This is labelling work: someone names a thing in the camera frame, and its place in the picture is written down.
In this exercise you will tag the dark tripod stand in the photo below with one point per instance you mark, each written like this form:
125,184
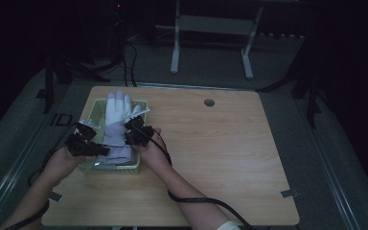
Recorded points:
49,83
311,96

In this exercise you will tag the person's left hand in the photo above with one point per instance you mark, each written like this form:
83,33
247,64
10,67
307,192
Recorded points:
62,164

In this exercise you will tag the person's right hand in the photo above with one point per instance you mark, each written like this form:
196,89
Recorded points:
155,155

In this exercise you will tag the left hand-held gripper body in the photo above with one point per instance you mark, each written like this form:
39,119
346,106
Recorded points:
80,143

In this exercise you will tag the lilac glove with white fingers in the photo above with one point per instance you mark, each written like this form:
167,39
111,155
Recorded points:
116,111

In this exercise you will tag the white metal stand frame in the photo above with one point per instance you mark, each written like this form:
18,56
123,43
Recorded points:
214,25

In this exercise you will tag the black rectangular floor frame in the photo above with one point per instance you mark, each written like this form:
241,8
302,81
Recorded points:
62,119

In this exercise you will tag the grey round table grommet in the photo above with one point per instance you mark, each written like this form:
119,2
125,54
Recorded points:
209,102

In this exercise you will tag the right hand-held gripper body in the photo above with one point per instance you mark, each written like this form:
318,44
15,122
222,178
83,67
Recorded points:
139,134

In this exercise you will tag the white sleeve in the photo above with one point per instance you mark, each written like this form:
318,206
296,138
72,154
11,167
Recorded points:
228,226

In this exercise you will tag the pale green plastic basket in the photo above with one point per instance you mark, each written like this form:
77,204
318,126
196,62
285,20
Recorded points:
134,167

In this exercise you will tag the grey tape strip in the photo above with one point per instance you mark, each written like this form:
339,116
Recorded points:
56,196
289,193

